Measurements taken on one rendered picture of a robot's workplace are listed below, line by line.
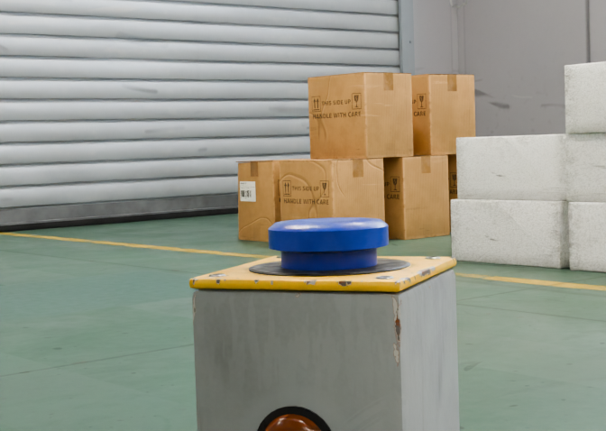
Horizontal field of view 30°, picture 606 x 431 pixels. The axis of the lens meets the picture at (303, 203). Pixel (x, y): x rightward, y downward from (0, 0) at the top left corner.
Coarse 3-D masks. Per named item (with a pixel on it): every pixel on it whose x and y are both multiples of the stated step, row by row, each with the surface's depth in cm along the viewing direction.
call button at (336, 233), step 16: (288, 224) 37; (304, 224) 36; (320, 224) 36; (336, 224) 36; (352, 224) 36; (368, 224) 36; (384, 224) 37; (272, 240) 37; (288, 240) 36; (304, 240) 36; (320, 240) 36; (336, 240) 36; (352, 240) 36; (368, 240) 36; (384, 240) 37; (288, 256) 37; (304, 256) 36; (320, 256) 36; (336, 256) 36; (352, 256) 36; (368, 256) 37
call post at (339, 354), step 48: (432, 288) 37; (240, 336) 35; (288, 336) 35; (336, 336) 34; (384, 336) 34; (432, 336) 37; (240, 384) 35; (288, 384) 35; (336, 384) 34; (384, 384) 34; (432, 384) 36
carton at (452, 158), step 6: (450, 156) 432; (450, 162) 433; (456, 162) 430; (450, 168) 433; (456, 168) 430; (450, 174) 433; (456, 174) 430; (450, 180) 433; (456, 180) 430; (450, 186) 433; (456, 186) 431; (450, 192) 434; (456, 192) 431; (450, 198) 434; (456, 198) 431; (450, 204) 434; (450, 210) 434; (450, 216) 434; (450, 222) 435; (450, 228) 435
